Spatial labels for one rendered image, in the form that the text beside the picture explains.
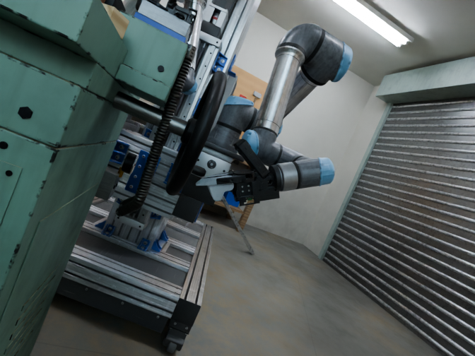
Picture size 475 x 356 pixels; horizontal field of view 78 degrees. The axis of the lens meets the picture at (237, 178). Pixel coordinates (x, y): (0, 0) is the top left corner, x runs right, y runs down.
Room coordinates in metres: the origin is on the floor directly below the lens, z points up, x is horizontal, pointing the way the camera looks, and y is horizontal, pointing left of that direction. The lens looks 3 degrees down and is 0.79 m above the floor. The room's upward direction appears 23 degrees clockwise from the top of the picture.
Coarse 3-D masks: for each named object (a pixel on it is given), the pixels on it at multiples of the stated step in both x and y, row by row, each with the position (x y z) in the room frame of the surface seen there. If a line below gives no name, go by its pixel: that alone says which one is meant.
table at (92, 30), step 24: (0, 0) 0.30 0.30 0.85; (24, 0) 0.31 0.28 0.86; (48, 0) 0.31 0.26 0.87; (72, 0) 0.32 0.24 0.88; (96, 0) 0.33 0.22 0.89; (24, 24) 0.35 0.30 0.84; (48, 24) 0.31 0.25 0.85; (72, 24) 0.32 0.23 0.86; (96, 24) 0.36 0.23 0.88; (72, 48) 0.38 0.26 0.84; (96, 48) 0.39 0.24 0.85; (120, 48) 0.49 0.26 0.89; (120, 72) 0.53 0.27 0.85; (144, 96) 0.62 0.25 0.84; (168, 96) 0.60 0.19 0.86
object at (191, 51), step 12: (192, 48) 0.60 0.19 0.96; (192, 60) 0.65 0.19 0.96; (180, 72) 0.60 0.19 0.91; (180, 84) 0.61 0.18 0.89; (168, 108) 0.61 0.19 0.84; (168, 120) 0.61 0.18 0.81; (156, 132) 0.61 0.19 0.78; (156, 144) 0.61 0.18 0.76; (156, 156) 0.62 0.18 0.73; (144, 168) 0.62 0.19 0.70; (144, 180) 0.62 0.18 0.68; (144, 192) 0.62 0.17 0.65; (120, 204) 0.78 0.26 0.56; (132, 204) 0.63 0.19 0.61
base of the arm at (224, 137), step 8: (216, 128) 1.23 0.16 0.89; (224, 128) 1.22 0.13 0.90; (232, 128) 1.22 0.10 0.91; (208, 136) 1.23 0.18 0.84; (216, 136) 1.21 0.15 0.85; (224, 136) 1.21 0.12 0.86; (232, 136) 1.22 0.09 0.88; (216, 144) 1.20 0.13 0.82; (224, 144) 1.20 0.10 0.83; (232, 144) 1.24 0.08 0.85
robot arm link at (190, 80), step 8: (192, 0) 1.13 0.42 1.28; (200, 0) 1.13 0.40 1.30; (200, 8) 1.14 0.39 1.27; (200, 16) 1.14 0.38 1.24; (200, 24) 1.15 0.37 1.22; (192, 32) 1.12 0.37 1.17; (192, 40) 1.12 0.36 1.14; (192, 64) 1.12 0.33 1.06; (192, 72) 1.12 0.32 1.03; (192, 80) 1.13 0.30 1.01; (184, 88) 1.11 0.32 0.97; (192, 88) 1.14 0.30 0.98
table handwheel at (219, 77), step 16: (224, 80) 0.57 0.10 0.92; (128, 96) 0.60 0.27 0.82; (208, 96) 0.53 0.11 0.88; (128, 112) 0.60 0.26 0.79; (144, 112) 0.60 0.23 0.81; (160, 112) 0.61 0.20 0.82; (208, 112) 0.51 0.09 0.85; (176, 128) 0.62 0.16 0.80; (192, 128) 0.62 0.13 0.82; (208, 128) 0.51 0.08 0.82; (192, 144) 0.51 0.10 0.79; (176, 160) 0.74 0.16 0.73; (192, 160) 0.52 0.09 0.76; (176, 176) 0.54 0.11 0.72; (176, 192) 0.58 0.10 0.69
